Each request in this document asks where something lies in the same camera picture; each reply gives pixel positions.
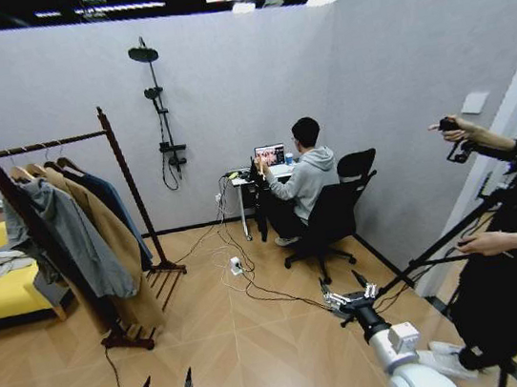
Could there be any open laptop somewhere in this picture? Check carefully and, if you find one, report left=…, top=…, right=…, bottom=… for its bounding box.
left=253, top=142, right=289, bottom=172

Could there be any black shower set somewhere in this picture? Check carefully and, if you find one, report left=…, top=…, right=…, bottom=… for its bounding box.
left=125, top=31, right=193, bottom=195

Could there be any grey hooded garment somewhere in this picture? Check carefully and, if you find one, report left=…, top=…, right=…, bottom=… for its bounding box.
left=0, top=163, right=140, bottom=316

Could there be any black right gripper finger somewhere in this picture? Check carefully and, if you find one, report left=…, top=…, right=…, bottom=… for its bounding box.
left=350, top=266, right=382, bottom=305
left=318, top=274, right=352, bottom=315

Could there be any white desk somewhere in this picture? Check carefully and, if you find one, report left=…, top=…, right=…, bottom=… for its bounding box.
left=224, top=161, right=309, bottom=244

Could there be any tan long coat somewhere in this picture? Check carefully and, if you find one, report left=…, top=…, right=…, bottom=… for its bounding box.
left=37, top=154, right=169, bottom=345

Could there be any standing person's body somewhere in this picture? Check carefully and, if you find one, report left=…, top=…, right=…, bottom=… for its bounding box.
left=440, top=243, right=517, bottom=375

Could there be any black device with green label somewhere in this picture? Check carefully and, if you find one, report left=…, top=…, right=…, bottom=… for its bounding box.
left=222, top=168, right=254, bottom=184

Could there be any dark blue coat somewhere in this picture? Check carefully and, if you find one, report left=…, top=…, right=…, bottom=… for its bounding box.
left=61, top=157, right=156, bottom=281

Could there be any person's white shoe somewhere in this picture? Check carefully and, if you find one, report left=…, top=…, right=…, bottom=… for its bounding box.
left=433, top=346, right=481, bottom=386
left=425, top=336, right=466, bottom=363

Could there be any white power strip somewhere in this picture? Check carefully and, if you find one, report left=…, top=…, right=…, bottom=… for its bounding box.
left=227, top=255, right=245, bottom=278

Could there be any black handheld controller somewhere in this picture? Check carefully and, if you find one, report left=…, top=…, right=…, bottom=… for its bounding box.
left=437, top=112, right=479, bottom=167

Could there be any dark wooden hanger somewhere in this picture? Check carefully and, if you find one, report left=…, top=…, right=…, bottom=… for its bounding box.
left=38, top=139, right=67, bottom=175
left=52, top=135, right=88, bottom=178

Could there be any light wooden hanger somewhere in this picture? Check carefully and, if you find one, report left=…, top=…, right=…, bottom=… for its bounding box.
left=21, top=145, right=50, bottom=182
left=5, top=149, right=35, bottom=187

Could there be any black office chair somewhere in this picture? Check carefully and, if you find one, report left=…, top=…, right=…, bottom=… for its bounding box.
left=269, top=146, right=395, bottom=292

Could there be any seated person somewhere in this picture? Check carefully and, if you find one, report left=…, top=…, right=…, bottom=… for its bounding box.
left=248, top=113, right=348, bottom=250

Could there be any grey and white garment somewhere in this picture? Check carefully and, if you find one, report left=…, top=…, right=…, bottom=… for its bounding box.
left=0, top=241, right=39, bottom=278

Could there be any white floor cable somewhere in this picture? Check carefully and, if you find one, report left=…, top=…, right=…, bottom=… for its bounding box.
left=208, top=191, right=254, bottom=295

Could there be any white wall panel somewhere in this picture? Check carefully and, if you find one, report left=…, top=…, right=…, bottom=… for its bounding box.
left=458, top=89, right=494, bottom=118

